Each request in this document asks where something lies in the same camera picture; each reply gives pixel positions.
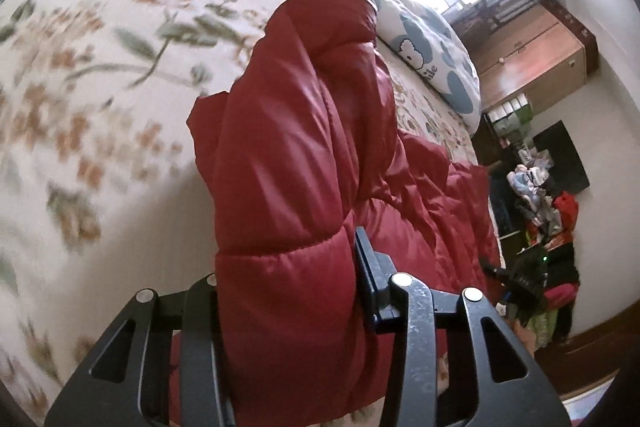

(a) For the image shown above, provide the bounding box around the white duvet with blue hearts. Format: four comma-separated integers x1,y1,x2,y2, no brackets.
150,0,482,132

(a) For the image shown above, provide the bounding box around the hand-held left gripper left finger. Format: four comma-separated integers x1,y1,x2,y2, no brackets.
44,273,237,427

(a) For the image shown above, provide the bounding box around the red quilted puffer jacket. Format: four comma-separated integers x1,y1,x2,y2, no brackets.
170,0,503,425

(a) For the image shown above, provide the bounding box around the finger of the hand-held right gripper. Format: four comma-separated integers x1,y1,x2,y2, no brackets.
479,258,508,283

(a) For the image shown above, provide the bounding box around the row of white storage boxes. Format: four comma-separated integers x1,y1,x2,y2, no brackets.
484,94,533,135

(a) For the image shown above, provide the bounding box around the pile of mixed clothes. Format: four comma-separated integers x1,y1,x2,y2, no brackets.
505,147,582,353

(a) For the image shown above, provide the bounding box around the floral bed sheet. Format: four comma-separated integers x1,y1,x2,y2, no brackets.
0,0,501,427

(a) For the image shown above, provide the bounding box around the black screen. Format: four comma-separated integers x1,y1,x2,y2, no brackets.
531,120,591,195

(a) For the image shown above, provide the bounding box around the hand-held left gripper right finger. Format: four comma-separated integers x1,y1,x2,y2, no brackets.
355,227,572,427

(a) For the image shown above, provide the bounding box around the wooden wardrobe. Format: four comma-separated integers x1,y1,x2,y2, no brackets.
450,0,600,118

